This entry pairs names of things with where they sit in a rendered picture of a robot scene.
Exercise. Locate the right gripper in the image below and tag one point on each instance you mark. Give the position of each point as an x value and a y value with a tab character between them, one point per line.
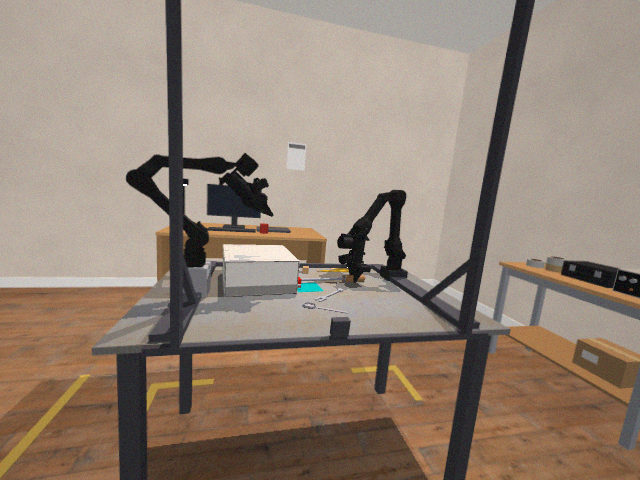
359	267

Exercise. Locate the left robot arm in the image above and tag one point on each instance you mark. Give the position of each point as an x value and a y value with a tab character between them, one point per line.
193	255

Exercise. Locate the white box-shaped cabinet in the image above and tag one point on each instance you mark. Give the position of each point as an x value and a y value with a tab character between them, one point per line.
259	270

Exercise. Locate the grey combination wrench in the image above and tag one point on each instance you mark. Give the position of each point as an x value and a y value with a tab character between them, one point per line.
325	297

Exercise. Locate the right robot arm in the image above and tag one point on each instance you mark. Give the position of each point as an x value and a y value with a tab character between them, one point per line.
362	227

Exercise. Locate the dark grey metal frame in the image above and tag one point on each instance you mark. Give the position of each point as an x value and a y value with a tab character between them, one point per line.
179	274

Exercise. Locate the grey spoon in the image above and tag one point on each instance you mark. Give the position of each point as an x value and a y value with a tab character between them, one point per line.
313	305

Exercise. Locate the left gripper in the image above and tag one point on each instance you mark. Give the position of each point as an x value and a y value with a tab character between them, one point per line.
247	193

